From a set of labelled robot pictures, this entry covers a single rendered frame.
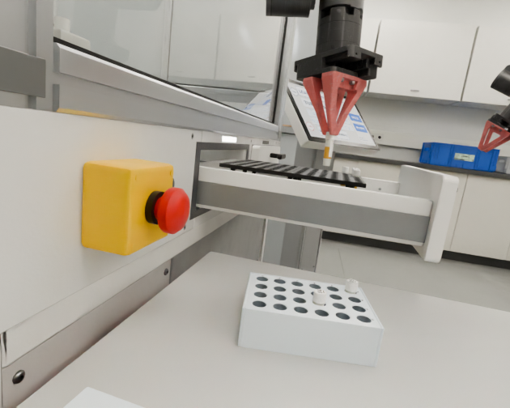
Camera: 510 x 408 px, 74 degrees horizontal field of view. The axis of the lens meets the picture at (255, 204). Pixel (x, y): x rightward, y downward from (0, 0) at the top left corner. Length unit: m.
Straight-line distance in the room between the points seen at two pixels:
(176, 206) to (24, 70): 0.13
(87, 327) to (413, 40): 3.88
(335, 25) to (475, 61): 3.69
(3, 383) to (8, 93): 0.20
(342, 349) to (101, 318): 0.24
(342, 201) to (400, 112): 3.80
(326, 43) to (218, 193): 0.25
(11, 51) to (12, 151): 0.06
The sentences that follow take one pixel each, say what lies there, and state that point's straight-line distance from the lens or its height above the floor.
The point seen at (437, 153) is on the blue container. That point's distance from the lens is 3.78.
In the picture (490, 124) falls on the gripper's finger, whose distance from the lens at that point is 1.15.
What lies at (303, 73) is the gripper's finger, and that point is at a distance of 0.49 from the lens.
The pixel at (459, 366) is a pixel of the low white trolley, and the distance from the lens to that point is 0.40.
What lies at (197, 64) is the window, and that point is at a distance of 0.52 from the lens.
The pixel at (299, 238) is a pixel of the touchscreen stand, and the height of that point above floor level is 0.52.
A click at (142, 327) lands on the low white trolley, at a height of 0.76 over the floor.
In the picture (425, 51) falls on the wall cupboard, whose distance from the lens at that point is 4.02.
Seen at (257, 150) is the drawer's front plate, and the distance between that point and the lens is 0.78.
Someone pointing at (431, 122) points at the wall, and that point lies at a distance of 4.33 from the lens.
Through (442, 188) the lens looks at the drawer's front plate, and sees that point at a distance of 0.47.
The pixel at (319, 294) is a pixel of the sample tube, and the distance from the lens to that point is 0.33.
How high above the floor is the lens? 0.94
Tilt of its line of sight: 11 degrees down
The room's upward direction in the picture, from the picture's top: 7 degrees clockwise
